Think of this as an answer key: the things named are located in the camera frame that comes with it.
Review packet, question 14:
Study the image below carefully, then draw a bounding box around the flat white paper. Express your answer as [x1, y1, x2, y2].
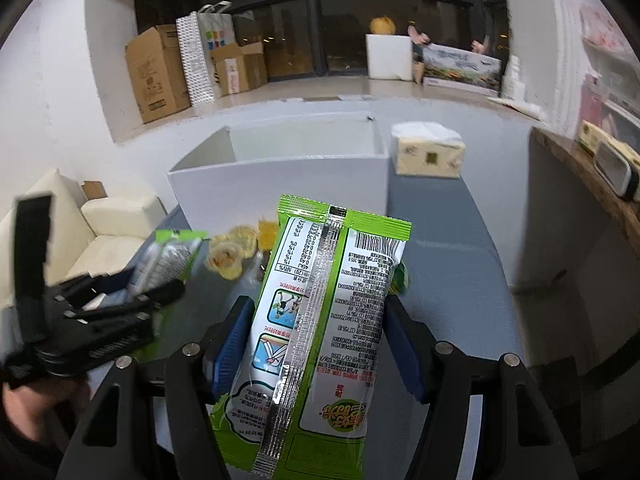
[487, 95, 548, 121]

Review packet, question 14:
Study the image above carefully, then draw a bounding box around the dotted white paper bag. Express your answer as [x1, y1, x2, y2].
[176, 2, 236, 106]

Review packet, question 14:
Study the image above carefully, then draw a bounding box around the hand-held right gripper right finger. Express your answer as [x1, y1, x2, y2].
[382, 294, 586, 480]

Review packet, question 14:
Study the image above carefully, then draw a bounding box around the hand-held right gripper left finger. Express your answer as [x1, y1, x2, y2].
[57, 296, 257, 480]

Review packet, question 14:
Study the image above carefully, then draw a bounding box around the cream sofa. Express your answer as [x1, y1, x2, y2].
[0, 169, 168, 311]

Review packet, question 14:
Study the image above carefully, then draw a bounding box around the pale green tissue pack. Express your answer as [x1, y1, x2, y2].
[575, 121, 621, 156]

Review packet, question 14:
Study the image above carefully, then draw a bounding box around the large green snack packet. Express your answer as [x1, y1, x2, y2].
[209, 194, 413, 476]

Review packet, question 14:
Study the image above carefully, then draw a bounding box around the wooden counter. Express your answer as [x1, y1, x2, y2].
[530, 126, 640, 256]

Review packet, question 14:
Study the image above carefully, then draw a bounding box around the orange jelly cup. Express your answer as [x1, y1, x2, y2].
[257, 217, 279, 252]

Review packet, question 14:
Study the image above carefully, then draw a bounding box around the long printed box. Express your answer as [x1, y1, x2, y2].
[420, 44, 502, 92]

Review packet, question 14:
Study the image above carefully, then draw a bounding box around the open small cardboard box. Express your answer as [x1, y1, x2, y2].
[210, 42, 269, 97]

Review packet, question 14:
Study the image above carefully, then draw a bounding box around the white cardboard box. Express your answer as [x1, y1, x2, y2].
[166, 111, 391, 243]

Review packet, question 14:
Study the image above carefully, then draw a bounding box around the white electronic device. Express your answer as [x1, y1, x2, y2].
[593, 140, 640, 202]

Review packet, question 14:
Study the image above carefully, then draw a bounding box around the blue tablecloth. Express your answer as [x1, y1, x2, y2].
[87, 172, 523, 480]

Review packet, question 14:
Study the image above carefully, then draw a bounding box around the large brown cardboard box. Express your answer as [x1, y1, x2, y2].
[125, 25, 192, 125]

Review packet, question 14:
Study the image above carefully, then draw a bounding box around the yellow jelly cup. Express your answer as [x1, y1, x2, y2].
[207, 245, 246, 281]
[225, 225, 258, 257]

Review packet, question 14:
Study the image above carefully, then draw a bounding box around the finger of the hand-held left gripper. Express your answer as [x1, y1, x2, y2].
[75, 278, 187, 323]
[60, 271, 138, 308]

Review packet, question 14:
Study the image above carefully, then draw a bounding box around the white foam box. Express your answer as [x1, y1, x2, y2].
[365, 33, 415, 81]

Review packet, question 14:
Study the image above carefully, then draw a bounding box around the pink floral packet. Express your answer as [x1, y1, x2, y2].
[580, 5, 627, 52]

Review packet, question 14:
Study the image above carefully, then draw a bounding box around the small green snack packet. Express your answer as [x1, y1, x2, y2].
[129, 229, 210, 306]

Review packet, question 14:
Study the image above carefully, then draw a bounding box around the yellow tissue pack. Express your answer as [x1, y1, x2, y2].
[390, 121, 467, 180]

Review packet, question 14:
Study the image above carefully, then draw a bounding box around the white bottle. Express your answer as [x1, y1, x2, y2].
[502, 55, 526, 101]

